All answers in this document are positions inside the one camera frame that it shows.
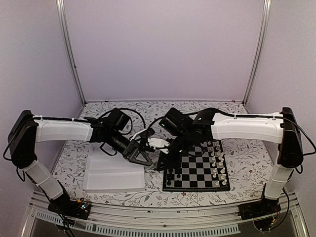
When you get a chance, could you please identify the white plastic tray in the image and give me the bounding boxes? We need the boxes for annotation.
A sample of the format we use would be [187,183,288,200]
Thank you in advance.
[82,143,145,194]

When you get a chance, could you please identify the aluminium frame post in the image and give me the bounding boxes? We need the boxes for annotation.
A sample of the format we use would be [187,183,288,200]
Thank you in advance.
[56,0,86,105]
[242,0,272,106]

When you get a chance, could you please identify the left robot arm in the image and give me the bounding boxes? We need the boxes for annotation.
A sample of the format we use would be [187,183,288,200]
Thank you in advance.
[3,108,152,214]

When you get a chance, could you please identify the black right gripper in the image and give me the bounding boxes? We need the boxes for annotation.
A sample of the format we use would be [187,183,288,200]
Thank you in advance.
[157,130,194,170]

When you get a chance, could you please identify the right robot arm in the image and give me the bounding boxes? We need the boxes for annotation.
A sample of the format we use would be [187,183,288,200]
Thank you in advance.
[147,107,303,215]

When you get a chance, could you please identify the black and silver chessboard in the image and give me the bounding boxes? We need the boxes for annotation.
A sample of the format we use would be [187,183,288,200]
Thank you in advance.
[162,140,231,192]

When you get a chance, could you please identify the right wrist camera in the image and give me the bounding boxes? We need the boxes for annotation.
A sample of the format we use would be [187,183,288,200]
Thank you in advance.
[147,137,170,154]

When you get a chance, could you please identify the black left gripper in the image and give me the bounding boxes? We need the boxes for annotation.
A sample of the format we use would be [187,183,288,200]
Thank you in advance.
[107,129,153,166]

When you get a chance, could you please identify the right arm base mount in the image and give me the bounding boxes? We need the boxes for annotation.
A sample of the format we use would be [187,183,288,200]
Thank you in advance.
[238,198,281,232]

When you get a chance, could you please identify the aluminium front rail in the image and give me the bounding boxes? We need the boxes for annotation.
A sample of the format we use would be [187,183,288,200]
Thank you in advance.
[22,192,309,237]

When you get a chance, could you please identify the aluminium frame post right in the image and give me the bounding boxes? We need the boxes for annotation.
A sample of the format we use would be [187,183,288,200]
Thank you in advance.
[242,0,272,106]

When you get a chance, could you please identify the floral patterned table mat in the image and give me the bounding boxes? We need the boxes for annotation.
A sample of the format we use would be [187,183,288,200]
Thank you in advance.
[49,100,279,207]

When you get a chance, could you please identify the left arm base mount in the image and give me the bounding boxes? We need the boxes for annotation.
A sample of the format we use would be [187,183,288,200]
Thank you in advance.
[48,197,91,220]

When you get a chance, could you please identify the aluminium frame post left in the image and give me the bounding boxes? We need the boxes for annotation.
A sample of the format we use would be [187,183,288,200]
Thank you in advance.
[56,0,86,105]

